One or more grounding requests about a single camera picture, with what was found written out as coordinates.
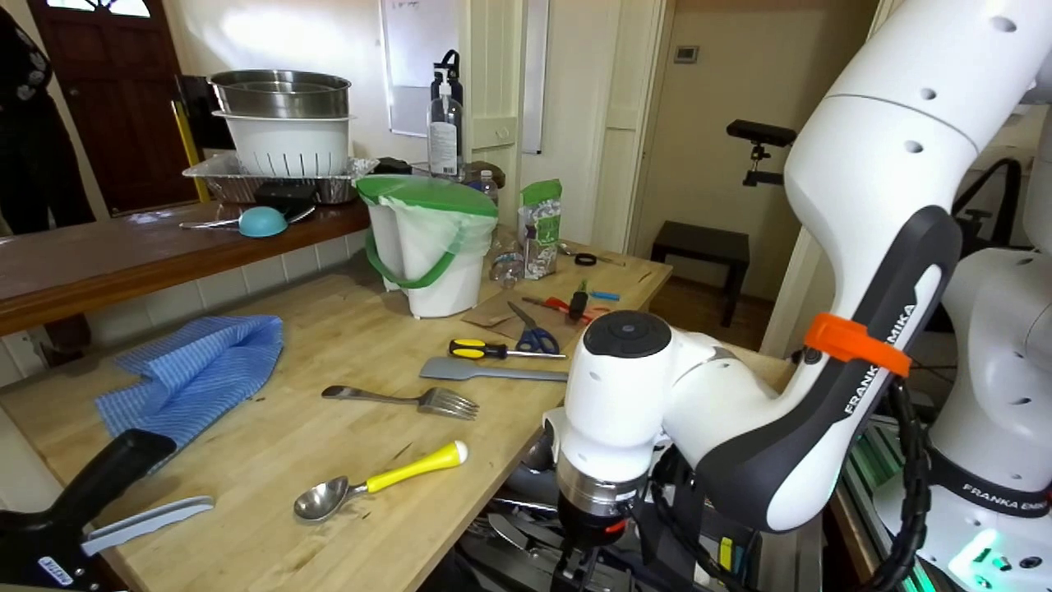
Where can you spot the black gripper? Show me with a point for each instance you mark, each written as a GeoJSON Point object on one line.
{"type": "Point", "coordinates": [593, 527]}

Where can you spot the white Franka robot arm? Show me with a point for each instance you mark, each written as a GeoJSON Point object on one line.
{"type": "Point", "coordinates": [877, 167]}

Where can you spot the large grey spoon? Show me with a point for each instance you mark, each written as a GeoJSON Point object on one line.
{"type": "Point", "coordinates": [531, 482]}

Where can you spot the wooden drawer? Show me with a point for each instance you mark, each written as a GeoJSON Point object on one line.
{"type": "Point", "coordinates": [789, 561]}

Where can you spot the small yellow utensil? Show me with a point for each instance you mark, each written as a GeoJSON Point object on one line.
{"type": "Point", "coordinates": [726, 557]}

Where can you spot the small blue utensil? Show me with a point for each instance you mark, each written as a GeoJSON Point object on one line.
{"type": "Point", "coordinates": [742, 561]}

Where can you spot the grey cutlery tray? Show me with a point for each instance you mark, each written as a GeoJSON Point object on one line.
{"type": "Point", "coordinates": [752, 553]}

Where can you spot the metal fork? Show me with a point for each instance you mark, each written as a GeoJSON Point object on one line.
{"type": "Point", "coordinates": [448, 403]}

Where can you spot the long grey spatula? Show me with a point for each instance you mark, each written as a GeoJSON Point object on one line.
{"type": "Point", "coordinates": [473, 368]}

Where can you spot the yellow and black screwdriver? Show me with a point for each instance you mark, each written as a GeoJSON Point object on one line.
{"type": "Point", "coordinates": [473, 351]}

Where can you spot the small blue card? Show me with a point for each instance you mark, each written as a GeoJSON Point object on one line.
{"type": "Point", "coordinates": [603, 298]}

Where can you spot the clear crumpled wrapper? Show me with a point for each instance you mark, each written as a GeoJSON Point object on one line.
{"type": "Point", "coordinates": [509, 265]}

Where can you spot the white bin with green bag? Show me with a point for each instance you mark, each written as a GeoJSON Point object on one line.
{"type": "Point", "coordinates": [439, 265]}

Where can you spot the green and white bag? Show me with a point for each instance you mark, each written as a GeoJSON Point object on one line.
{"type": "Point", "coordinates": [540, 225]}

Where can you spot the black low stool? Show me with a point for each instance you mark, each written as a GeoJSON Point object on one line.
{"type": "Point", "coordinates": [703, 237]}

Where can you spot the white bottle with black pump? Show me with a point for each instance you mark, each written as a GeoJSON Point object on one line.
{"type": "Point", "coordinates": [445, 137]}

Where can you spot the blue checked cloth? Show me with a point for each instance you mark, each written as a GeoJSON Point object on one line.
{"type": "Point", "coordinates": [199, 372]}

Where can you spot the black tripod with orange clamps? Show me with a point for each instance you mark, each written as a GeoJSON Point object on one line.
{"type": "Point", "coordinates": [760, 132]}

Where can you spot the teal round bowl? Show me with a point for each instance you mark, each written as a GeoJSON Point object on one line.
{"type": "Point", "coordinates": [265, 223]}

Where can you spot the white plastic colander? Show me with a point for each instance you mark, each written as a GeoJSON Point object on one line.
{"type": "Point", "coordinates": [285, 141]}

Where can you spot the large metal pot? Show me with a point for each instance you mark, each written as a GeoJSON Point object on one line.
{"type": "Point", "coordinates": [281, 95]}

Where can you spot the dark wooden bar ledge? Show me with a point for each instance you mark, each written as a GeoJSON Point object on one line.
{"type": "Point", "coordinates": [110, 265]}

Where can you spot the yellow pole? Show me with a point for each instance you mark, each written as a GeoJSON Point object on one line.
{"type": "Point", "coordinates": [185, 149]}

